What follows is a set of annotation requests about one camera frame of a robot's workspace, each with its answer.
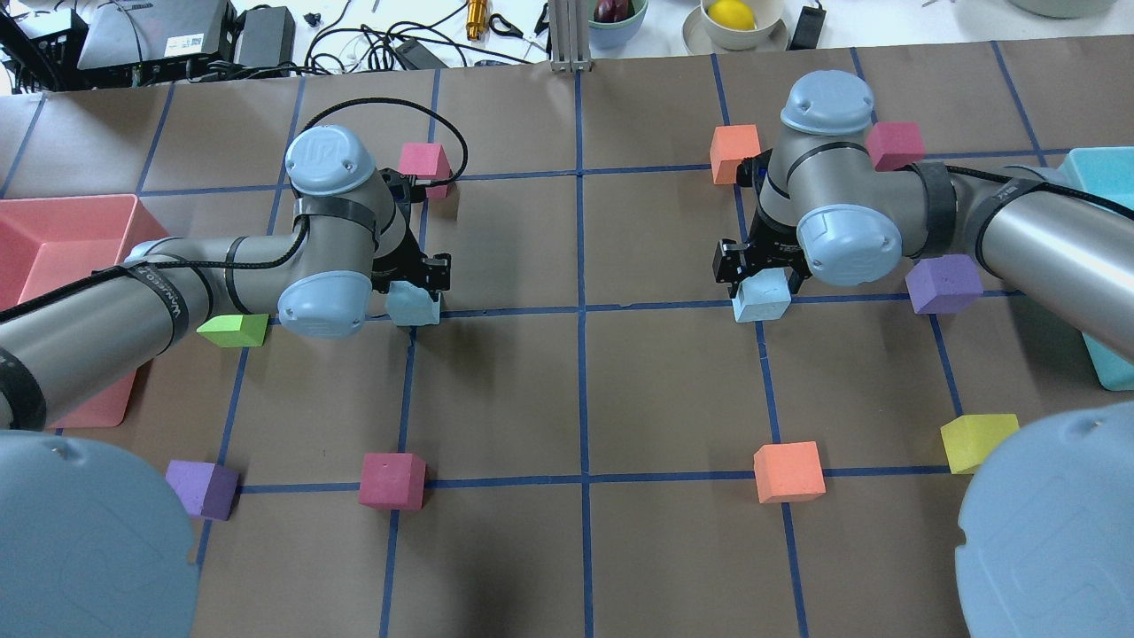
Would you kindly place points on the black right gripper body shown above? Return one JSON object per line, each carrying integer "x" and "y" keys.
{"x": 769, "y": 251}

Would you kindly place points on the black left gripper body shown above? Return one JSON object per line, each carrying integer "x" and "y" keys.
{"x": 399, "y": 258}

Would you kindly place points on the light blue foam block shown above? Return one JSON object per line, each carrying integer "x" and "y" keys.
{"x": 763, "y": 297}
{"x": 408, "y": 305}

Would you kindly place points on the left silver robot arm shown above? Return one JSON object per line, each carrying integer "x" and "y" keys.
{"x": 96, "y": 543}

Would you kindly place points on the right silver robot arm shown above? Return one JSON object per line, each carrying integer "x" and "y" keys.
{"x": 1047, "y": 516}

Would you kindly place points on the pink foam block far left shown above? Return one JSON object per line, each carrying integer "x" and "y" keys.
{"x": 426, "y": 162}

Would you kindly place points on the pink foam block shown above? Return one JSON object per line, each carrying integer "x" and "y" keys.
{"x": 891, "y": 145}
{"x": 392, "y": 481}
{"x": 426, "y": 162}

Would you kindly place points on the orange foam block far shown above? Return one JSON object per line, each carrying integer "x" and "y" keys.
{"x": 730, "y": 146}

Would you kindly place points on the orange foam block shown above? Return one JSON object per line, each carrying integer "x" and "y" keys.
{"x": 730, "y": 146}
{"x": 788, "y": 473}

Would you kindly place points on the pink foam block right far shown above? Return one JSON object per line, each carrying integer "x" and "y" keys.
{"x": 891, "y": 145}

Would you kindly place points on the purple foam block right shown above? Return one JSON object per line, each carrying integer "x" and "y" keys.
{"x": 943, "y": 285}

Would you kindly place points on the purple foam block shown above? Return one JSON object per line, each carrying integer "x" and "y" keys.
{"x": 207, "y": 490}
{"x": 943, "y": 285}

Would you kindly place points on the green foam block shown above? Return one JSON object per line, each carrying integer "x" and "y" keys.
{"x": 235, "y": 331}

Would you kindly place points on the pink foam block near left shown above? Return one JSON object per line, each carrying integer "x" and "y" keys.
{"x": 392, "y": 481}

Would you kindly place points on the beige bowl with lemon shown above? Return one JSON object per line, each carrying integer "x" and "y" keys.
{"x": 743, "y": 25}

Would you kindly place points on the orange foam block near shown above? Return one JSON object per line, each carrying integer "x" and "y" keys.
{"x": 788, "y": 473}

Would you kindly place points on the scissors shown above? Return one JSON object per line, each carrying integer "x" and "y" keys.
{"x": 500, "y": 26}

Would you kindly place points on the black power adapter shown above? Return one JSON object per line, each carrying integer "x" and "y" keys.
{"x": 265, "y": 37}

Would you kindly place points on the green bowl with fruit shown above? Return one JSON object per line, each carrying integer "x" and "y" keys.
{"x": 613, "y": 23}

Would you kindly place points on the yellow foam block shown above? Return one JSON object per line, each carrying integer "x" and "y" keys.
{"x": 977, "y": 441}

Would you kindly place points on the purple foam block left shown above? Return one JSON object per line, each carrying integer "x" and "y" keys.
{"x": 207, "y": 490}

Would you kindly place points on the black computer box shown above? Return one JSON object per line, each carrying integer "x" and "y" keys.
{"x": 158, "y": 34}

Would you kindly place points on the pink plastic tray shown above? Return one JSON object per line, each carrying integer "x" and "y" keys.
{"x": 66, "y": 283}

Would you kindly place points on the aluminium frame post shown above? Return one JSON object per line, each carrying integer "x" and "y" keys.
{"x": 569, "y": 36}

